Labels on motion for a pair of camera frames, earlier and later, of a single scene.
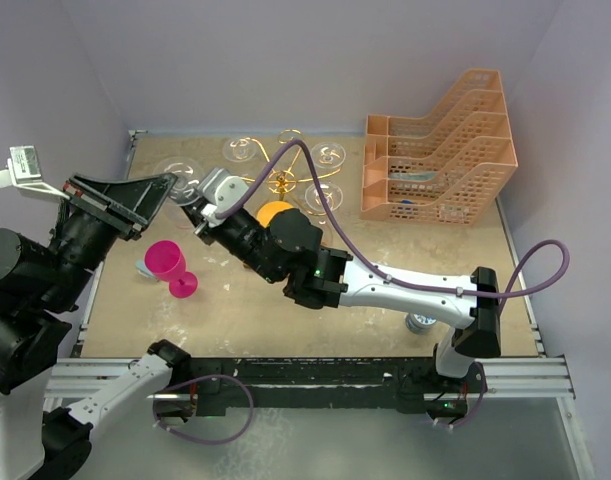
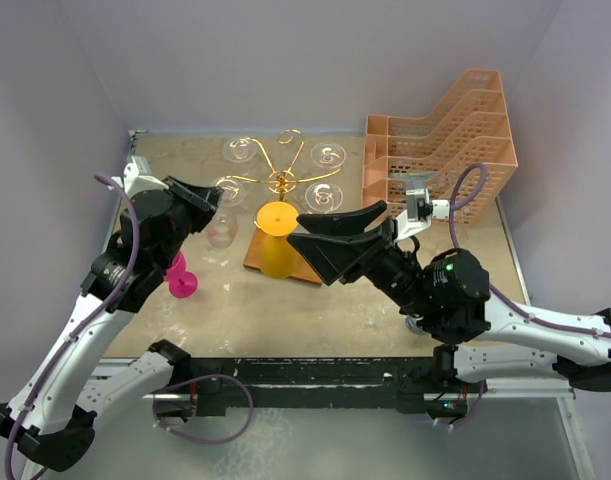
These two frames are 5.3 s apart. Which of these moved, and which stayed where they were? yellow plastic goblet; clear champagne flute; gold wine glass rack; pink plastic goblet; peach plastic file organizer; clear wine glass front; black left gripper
Moved: black left gripper; yellow plastic goblet; gold wine glass rack
Stayed: clear champagne flute; clear wine glass front; peach plastic file organizer; pink plastic goblet
